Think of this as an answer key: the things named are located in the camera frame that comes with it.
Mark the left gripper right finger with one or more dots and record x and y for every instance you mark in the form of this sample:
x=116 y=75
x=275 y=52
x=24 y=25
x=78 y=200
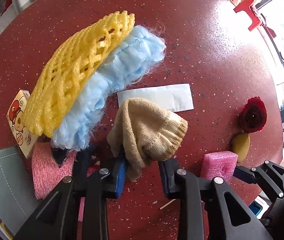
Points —
x=209 y=209

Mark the red fabric rose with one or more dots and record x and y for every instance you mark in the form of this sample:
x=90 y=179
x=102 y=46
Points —
x=252 y=118

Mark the teal white storage box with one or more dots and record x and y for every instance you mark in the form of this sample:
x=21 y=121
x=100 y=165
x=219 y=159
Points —
x=17 y=197

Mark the pink red knit sock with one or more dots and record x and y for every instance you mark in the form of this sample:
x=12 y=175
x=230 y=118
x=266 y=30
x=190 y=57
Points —
x=46 y=172

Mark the beige knit sock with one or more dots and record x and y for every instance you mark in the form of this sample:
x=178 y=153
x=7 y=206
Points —
x=147 y=132

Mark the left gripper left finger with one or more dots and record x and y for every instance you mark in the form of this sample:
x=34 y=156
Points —
x=57 y=215

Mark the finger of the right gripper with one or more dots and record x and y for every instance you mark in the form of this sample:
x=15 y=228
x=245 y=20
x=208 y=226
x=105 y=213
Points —
x=268 y=176

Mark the yellow foam fruit net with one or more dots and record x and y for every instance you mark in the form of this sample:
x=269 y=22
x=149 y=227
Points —
x=67 y=71

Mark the light blue fluffy cloth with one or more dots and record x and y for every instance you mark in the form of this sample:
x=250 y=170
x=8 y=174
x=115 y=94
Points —
x=125 y=65

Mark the white paper slip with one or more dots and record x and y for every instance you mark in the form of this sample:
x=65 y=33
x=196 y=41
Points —
x=175 y=98

